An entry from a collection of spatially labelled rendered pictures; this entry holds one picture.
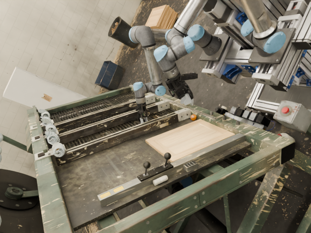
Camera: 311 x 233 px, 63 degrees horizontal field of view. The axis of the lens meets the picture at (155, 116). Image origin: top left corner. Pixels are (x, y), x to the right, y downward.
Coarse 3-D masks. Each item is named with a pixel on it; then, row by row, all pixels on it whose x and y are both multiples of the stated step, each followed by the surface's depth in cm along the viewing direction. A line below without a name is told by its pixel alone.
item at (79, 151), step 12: (156, 120) 194; (168, 120) 197; (180, 120) 203; (48, 132) 162; (120, 132) 185; (132, 132) 185; (144, 132) 190; (84, 144) 174; (96, 144) 174; (108, 144) 178; (36, 156) 160; (48, 156) 159; (72, 156) 168; (84, 156) 172
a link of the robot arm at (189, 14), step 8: (192, 0) 121; (200, 0) 120; (192, 8) 122; (200, 8) 122; (184, 16) 124; (192, 16) 123; (176, 24) 127; (184, 24) 125; (192, 24) 128; (168, 32) 132; (176, 32) 127; (184, 32) 128; (168, 40) 129
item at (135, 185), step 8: (232, 136) 158; (240, 136) 157; (216, 144) 152; (224, 144) 151; (232, 144) 154; (200, 152) 147; (208, 152) 146; (216, 152) 149; (176, 160) 142; (184, 160) 141; (192, 160) 142; (200, 160) 145; (176, 168) 138; (160, 176) 134; (128, 184) 129; (136, 184) 128; (144, 184) 130; (104, 192) 126; (112, 192) 125; (120, 192) 125; (128, 192) 127; (104, 200) 121; (112, 200) 124
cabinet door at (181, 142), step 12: (168, 132) 183; (180, 132) 181; (192, 132) 178; (204, 132) 175; (216, 132) 172; (228, 132) 169; (156, 144) 169; (168, 144) 167; (180, 144) 164; (192, 144) 162; (204, 144) 159; (180, 156) 150
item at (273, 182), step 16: (224, 160) 172; (304, 160) 151; (192, 176) 265; (272, 176) 146; (272, 192) 144; (288, 192) 173; (256, 208) 147; (208, 224) 178; (256, 224) 145; (304, 224) 179
